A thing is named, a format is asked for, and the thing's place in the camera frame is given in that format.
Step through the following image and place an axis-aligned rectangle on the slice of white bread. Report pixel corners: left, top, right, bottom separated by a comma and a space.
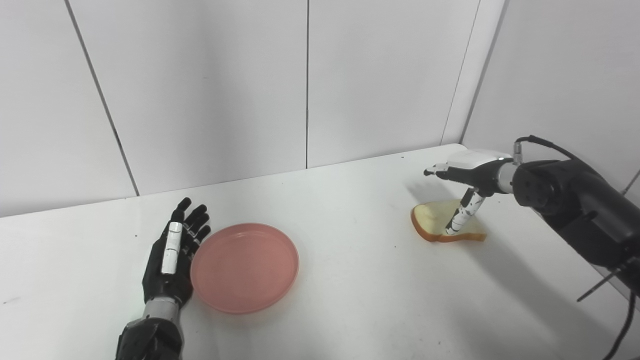
410, 199, 488, 244

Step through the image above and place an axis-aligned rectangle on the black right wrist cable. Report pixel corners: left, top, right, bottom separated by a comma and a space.
512, 135, 639, 360

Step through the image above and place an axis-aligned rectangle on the pink round plate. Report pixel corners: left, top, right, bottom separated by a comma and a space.
190, 223, 300, 315

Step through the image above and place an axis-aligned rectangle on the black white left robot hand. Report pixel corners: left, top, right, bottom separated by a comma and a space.
142, 197, 212, 308

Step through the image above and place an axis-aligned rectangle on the thin black rod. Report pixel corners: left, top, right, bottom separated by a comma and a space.
576, 267, 628, 303

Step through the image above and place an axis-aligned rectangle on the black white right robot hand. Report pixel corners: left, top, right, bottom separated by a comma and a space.
423, 148, 513, 236

